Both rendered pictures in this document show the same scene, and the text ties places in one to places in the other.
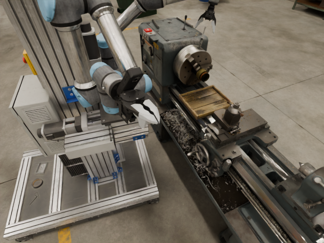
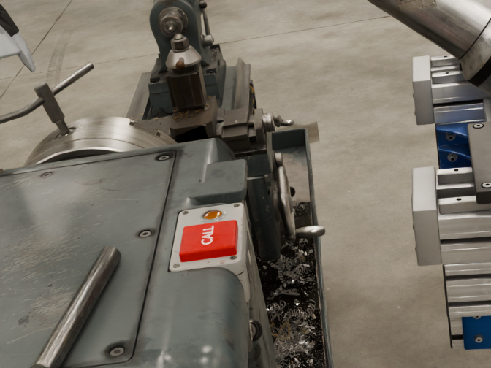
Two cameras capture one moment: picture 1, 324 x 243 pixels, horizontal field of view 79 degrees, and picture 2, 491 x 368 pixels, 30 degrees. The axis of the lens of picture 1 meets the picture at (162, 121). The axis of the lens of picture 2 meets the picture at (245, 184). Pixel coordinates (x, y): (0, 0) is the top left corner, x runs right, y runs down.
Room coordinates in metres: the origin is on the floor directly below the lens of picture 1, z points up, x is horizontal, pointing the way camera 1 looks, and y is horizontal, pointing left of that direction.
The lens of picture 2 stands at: (2.55, 0.61, 1.73)
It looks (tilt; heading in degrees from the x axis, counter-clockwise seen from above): 25 degrees down; 211
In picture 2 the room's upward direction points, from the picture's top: 11 degrees counter-clockwise
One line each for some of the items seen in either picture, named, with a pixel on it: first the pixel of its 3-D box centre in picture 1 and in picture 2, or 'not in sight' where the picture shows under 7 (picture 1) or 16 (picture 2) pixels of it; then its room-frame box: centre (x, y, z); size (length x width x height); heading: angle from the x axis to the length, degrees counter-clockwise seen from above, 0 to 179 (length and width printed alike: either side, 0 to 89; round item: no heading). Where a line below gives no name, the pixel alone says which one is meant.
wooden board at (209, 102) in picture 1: (205, 101); not in sight; (1.29, -0.37, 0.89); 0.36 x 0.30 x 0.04; 115
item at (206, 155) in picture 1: (208, 156); (275, 194); (0.82, -0.34, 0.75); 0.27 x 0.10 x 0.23; 25
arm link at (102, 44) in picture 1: (105, 45); not in sight; (1.38, 0.40, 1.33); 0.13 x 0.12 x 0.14; 8
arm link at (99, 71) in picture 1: (105, 77); not in sight; (0.61, 0.20, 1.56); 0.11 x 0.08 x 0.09; 38
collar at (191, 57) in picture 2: (235, 108); (182, 55); (0.91, -0.45, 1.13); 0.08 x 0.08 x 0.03
